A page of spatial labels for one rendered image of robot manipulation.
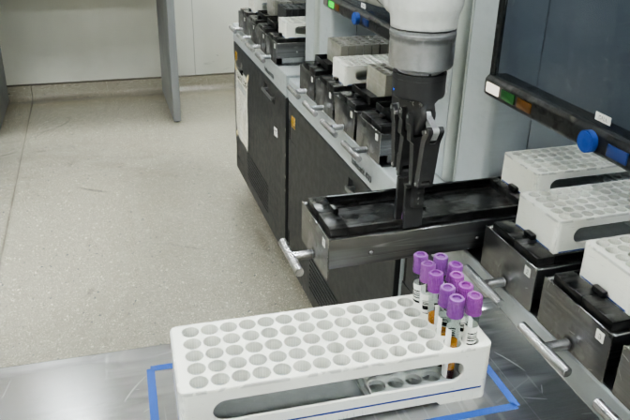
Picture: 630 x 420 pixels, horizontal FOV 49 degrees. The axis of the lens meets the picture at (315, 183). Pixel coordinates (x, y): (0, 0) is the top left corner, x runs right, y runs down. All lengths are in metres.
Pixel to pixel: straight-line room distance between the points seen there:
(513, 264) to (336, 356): 0.44
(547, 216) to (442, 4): 0.33
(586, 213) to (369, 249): 0.31
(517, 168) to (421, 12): 0.38
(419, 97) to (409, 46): 0.07
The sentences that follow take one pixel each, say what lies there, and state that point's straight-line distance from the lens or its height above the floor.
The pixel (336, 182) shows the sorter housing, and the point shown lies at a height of 0.59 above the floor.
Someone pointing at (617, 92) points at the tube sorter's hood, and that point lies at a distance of 0.94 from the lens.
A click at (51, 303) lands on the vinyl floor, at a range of 2.43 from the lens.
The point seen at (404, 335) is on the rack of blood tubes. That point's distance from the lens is 0.69.
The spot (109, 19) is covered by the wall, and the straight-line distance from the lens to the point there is 4.47.
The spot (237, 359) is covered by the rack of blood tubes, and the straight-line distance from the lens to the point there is 0.65.
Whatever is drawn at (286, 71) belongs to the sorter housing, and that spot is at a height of 0.73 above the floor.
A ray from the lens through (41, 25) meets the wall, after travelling 4.48.
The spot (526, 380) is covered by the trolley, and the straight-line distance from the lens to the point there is 0.76.
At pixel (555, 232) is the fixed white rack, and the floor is 0.85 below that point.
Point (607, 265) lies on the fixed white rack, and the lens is 0.93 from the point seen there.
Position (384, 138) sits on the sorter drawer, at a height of 0.80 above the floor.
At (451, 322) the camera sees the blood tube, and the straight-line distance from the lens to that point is 0.66.
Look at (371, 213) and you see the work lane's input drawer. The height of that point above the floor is 0.80.
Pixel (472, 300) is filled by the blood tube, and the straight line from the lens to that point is 0.65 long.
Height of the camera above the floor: 1.28
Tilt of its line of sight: 24 degrees down
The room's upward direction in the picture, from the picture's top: 1 degrees clockwise
